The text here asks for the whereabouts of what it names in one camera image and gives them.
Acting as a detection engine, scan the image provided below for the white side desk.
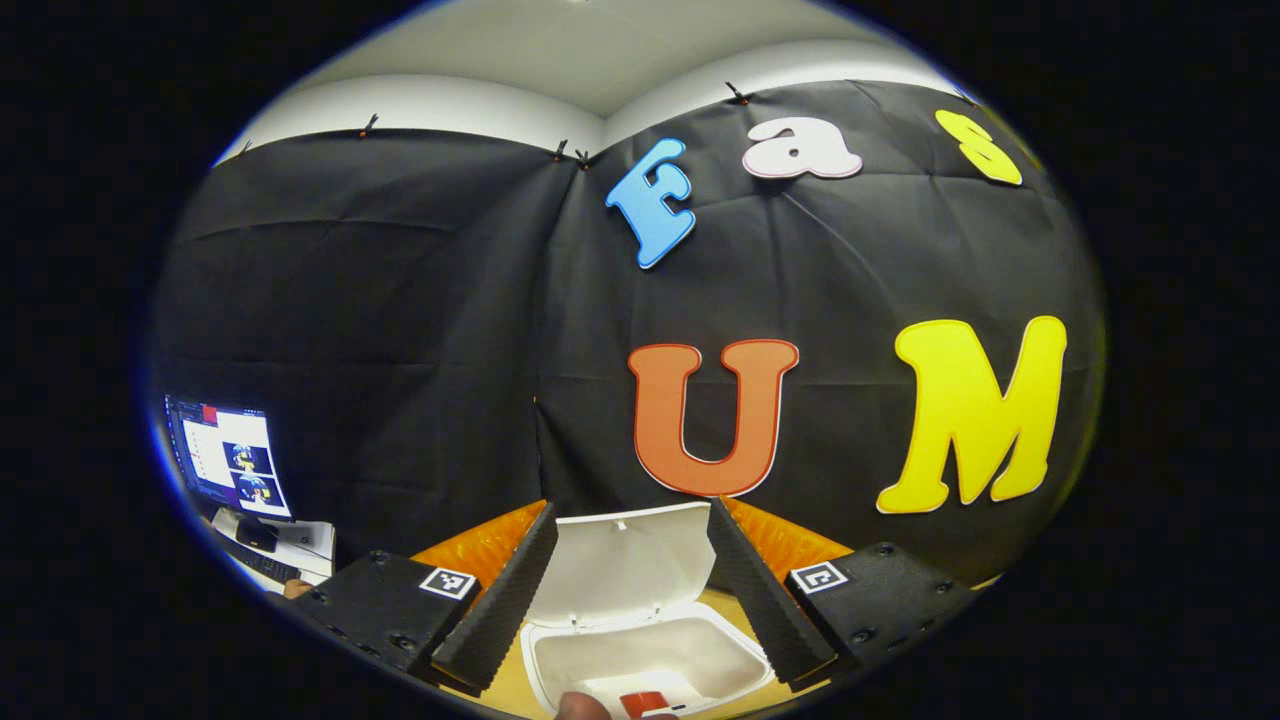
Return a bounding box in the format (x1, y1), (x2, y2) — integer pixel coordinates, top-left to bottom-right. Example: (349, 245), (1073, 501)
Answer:
(212, 506), (338, 593)

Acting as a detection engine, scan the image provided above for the red pop can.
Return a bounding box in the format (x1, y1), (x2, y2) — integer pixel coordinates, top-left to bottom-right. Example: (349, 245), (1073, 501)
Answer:
(619, 689), (691, 720)

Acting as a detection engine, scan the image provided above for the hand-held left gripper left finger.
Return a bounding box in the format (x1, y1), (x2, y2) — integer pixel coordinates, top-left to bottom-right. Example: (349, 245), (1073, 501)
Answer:
(290, 500), (560, 698)

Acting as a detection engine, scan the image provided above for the white desktop garbage bin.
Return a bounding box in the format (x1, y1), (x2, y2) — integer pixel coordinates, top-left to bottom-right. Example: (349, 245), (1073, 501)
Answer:
(519, 501), (777, 720)

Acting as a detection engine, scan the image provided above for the wooden desktop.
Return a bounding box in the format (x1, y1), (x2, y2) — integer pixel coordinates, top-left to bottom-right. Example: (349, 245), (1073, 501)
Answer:
(440, 573), (1003, 720)

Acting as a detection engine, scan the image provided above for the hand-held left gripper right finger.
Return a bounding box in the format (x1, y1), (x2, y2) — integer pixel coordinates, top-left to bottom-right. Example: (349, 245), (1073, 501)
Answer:
(706, 496), (987, 694)

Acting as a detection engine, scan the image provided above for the black backdrop cloth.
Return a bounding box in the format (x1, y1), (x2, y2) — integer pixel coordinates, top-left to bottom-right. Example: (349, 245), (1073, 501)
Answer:
(150, 80), (1107, 591)

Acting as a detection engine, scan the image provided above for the computer monitor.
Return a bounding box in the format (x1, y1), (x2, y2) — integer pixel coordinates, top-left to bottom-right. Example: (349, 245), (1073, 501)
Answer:
(164, 394), (294, 522)

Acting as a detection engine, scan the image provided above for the black keyboard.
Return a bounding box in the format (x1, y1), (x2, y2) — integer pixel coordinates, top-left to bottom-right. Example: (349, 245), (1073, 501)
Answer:
(226, 543), (303, 587)

